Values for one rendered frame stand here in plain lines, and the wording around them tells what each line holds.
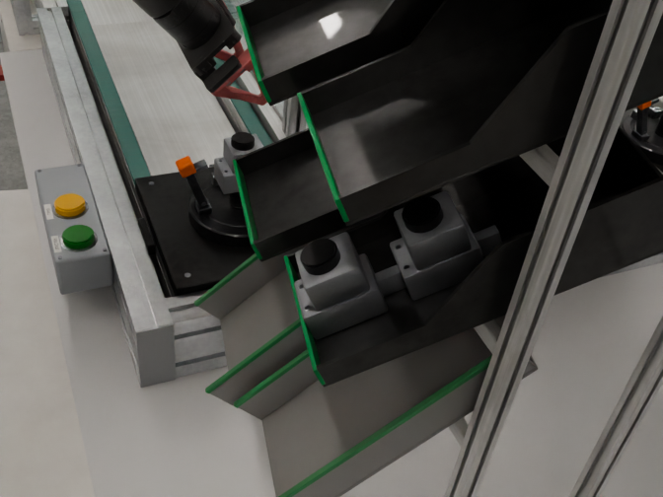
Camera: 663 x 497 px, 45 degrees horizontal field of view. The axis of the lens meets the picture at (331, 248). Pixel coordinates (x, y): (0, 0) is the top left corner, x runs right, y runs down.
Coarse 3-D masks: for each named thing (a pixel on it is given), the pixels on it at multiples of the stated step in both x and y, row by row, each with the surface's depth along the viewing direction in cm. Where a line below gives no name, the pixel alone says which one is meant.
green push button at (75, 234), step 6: (72, 228) 106; (78, 228) 106; (84, 228) 106; (90, 228) 106; (66, 234) 105; (72, 234) 105; (78, 234) 105; (84, 234) 105; (90, 234) 105; (66, 240) 104; (72, 240) 104; (78, 240) 104; (84, 240) 104; (90, 240) 105; (66, 246) 104; (72, 246) 104; (78, 246) 104; (84, 246) 104
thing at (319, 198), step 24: (288, 144) 80; (312, 144) 80; (240, 168) 80; (264, 168) 81; (288, 168) 80; (312, 168) 78; (240, 192) 76; (264, 192) 78; (288, 192) 77; (312, 192) 76; (264, 216) 76; (288, 216) 75; (312, 216) 74; (336, 216) 71; (264, 240) 71; (288, 240) 71; (312, 240) 72
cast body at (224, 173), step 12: (240, 132) 104; (228, 144) 104; (240, 144) 103; (252, 144) 103; (228, 156) 104; (240, 156) 103; (216, 168) 106; (228, 168) 105; (228, 180) 104; (228, 192) 106
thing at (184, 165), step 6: (186, 156) 103; (180, 162) 102; (186, 162) 102; (198, 162) 104; (204, 162) 104; (180, 168) 102; (186, 168) 102; (192, 168) 102; (198, 168) 103; (204, 168) 103; (186, 174) 103; (192, 174) 103; (192, 180) 104; (192, 186) 105; (198, 186) 105; (198, 192) 106; (198, 198) 106; (204, 198) 107; (204, 204) 107
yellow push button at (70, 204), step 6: (60, 198) 110; (66, 198) 110; (72, 198) 110; (78, 198) 110; (54, 204) 109; (60, 204) 109; (66, 204) 109; (72, 204) 109; (78, 204) 109; (84, 204) 110; (60, 210) 108; (66, 210) 108; (72, 210) 109; (78, 210) 109
